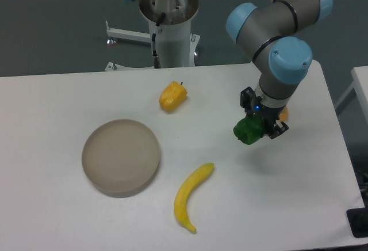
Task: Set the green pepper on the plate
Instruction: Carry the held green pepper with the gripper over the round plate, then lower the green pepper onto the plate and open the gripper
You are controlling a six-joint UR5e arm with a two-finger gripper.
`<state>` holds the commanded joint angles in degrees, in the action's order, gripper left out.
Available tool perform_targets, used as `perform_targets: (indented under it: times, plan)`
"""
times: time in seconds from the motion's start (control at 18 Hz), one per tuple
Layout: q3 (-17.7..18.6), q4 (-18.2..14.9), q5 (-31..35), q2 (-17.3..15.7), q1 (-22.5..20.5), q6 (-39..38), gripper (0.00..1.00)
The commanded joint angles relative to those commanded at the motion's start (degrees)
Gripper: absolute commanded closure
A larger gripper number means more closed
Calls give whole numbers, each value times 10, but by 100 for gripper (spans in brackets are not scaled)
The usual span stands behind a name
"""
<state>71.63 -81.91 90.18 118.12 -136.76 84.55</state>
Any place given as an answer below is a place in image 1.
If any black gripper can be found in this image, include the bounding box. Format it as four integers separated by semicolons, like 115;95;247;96
240;87;289;139

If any green bell pepper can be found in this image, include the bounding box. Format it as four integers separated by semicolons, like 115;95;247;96
233;115;265;145

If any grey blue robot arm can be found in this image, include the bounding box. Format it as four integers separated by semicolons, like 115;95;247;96
126;0;333;145

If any yellow bell pepper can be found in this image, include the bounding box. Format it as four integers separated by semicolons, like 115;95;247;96
159;81;187;112

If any beige round plate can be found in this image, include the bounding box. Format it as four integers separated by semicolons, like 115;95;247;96
82;119;161;198

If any orange croissant pastry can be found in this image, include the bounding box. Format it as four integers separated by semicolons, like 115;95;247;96
279;107;289;122

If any white side table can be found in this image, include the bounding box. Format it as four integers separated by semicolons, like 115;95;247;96
334;66;368;120

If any yellow banana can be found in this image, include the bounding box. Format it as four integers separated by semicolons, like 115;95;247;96
173;162;215;234

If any black device at edge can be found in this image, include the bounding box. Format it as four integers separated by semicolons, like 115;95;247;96
346;170;368;238

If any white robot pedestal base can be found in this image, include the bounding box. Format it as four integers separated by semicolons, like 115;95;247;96
105;0;200;69

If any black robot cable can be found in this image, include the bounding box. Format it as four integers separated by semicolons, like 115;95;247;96
151;12;166;69

